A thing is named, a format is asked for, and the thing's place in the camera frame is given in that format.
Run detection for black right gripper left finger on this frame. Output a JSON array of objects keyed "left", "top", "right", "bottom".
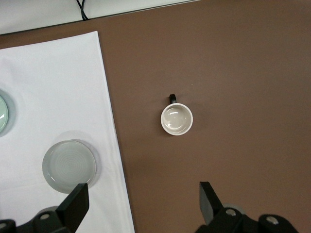
[{"left": 0, "top": 183, "right": 90, "bottom": 233}]

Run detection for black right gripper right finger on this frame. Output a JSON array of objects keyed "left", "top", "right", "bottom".
[{"left": 194, "top": 181, "right": 301, "bottom": 233}]

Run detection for white mug with black handle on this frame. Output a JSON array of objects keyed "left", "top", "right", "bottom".
[{"left": 160, "top": 94, "right": 194, "bottom": 136}]

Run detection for gray plate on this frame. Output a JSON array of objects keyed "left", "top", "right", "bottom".
[{"left": 42, "top": 139, "right": 97, "bottom": 194}]

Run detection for light green plate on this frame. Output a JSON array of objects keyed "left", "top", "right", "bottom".
[{"left": 0, "top": 89, "right": 12, "bottom": 137}]

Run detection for white cloth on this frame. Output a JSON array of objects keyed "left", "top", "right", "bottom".
[{"left": 0, "top": 31, "right": 136, "bottom": 233}]

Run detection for black cable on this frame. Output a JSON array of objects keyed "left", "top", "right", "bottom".
[{"left": 76, "top": 0, "right": 90, "bottom": 21}]

